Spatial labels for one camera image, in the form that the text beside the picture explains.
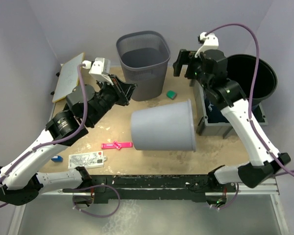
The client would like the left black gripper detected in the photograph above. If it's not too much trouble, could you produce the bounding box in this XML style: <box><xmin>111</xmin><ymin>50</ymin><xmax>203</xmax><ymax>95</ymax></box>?
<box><xmin>87</xmin><ymin>74</ymin><xmax>138</xmax><ymax>127</ymax></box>

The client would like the light grey round bin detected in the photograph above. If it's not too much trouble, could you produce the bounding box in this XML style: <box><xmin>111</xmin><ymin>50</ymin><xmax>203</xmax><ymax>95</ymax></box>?
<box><xmin>130</xmin><ymin>99</ymin><xmax>196</xmax><ymax>152</ymax></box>

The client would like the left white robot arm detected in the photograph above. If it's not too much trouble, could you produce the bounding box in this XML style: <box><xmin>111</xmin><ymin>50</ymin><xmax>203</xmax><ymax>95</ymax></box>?
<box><xmin>0</xmin><ymin>75</ymin><xmax>137</xmax><ymax>206</ymax></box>

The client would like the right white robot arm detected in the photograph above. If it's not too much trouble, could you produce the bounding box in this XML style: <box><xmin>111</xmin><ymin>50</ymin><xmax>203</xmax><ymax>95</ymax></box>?
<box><xmin>173</xmin><ymin>49</ymin><xmax>291</xmax><ymax>191</ymax></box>

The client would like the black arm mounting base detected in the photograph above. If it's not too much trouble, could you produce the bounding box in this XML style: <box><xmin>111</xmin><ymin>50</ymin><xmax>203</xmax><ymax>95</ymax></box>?
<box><xmin>79</xmin><ymin>174</ymin><xmax>236</xmax><ymax>204</ymax></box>

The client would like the dark grey mesh basket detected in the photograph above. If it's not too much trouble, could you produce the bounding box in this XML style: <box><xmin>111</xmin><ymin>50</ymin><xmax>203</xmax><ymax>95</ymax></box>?
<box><xmin>116</xmin><ymin>30</ymin><xmax>171</xmax><ymax>101</ymax></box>

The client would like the small green block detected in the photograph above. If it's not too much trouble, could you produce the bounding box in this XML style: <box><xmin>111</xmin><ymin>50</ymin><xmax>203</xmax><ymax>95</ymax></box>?
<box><xmin>166</xmin><ymin>91</ymin><xmax>177</xmax><ymax>100</ymax></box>

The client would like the pink plastic clip tool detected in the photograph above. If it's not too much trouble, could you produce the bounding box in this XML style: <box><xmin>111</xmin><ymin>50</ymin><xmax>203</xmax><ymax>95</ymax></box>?
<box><xmin>101</xmin><ymin>141</ymin><xmax>133</xmax><ymax>150</ymax></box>

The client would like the large black round bucket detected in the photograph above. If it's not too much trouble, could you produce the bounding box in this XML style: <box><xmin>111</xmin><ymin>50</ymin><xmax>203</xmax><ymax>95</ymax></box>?
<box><xmin>227</xmin><ymin>54</ymin><xmax>277</xmax><ymax>110</ymax></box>

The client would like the small whiteboard yellow edge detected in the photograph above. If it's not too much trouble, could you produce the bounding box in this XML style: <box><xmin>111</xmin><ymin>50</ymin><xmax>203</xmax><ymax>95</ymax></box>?
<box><xmin>52</xmin><ymin>52</ymin><xmax>85</xmax><ymax>103</ymax></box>

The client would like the grey rectangular plastic crate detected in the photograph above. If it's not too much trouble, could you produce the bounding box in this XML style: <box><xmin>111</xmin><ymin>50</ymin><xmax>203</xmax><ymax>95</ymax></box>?
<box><xmin>189</xmin><ymin>78</ymin><xmax>268</xmax><ymax>138</ymax></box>

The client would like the white printed card package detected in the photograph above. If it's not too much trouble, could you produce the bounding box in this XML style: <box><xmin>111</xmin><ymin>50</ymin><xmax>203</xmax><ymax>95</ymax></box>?
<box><xmin>68</xmin><ymin>151</ymin><xmax>107</xmax><ymax>169</ymax></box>

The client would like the small blue eraser block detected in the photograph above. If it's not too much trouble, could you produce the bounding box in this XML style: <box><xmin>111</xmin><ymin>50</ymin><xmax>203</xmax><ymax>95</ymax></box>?
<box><xmin>51</xmin><ymin>155</ymin><xmax>63</xmax><ymax>163</ymax></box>

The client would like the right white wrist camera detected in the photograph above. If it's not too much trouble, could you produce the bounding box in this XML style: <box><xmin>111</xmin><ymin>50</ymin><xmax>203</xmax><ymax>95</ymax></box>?
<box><xmin>194</xmin><ymin>32</ymin><xmax>219</xmax><ymax>58</ymax></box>

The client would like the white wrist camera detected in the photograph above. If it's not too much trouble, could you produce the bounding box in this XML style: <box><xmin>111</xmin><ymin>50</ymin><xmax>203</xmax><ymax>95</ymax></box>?
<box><xmin>194</xmin><ymin>32</ymin><xmax>219</xmax><ymax>58</ymax></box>
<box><xmin>82</xmin><ymin>57</ymin><xmax>113</xmax><ymax>85</ymax></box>

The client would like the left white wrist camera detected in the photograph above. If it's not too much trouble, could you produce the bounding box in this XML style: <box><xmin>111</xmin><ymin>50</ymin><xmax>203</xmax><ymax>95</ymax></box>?
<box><xmin>82</xmin><ymin>57</ymin><xmax>113</xmax><ymax>85</ymax></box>

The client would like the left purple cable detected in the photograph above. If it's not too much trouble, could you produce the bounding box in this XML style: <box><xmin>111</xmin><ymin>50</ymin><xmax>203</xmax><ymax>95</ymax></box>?
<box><xmin>0</xmin><ymin>63</ymin><xmax>122</xmax><ymax>217</ymax></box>

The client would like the purple cable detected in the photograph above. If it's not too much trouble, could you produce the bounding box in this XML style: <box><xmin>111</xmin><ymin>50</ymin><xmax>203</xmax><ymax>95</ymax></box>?
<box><xmin>0</xmin><ymin>63</ymin><xmax>122</xmax><ymax>217</ymax></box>
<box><xmin>204</xmin><ymin>23</ymin><xmax>294</xmax><ymax>210</ymax></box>

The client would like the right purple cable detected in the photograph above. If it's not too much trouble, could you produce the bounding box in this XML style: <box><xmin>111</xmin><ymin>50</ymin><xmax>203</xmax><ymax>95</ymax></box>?
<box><xmin>204</xmin><ymin>23</ymin><xmax>294</xmax><ymax>210</ymax></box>

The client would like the aluminium table frame rail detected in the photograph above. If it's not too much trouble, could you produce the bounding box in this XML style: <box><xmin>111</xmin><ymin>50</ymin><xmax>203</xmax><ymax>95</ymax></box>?
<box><xmin>7</xmin><ymin>132</ymin><xmax>290</xmax><ymax>235</ymax></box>

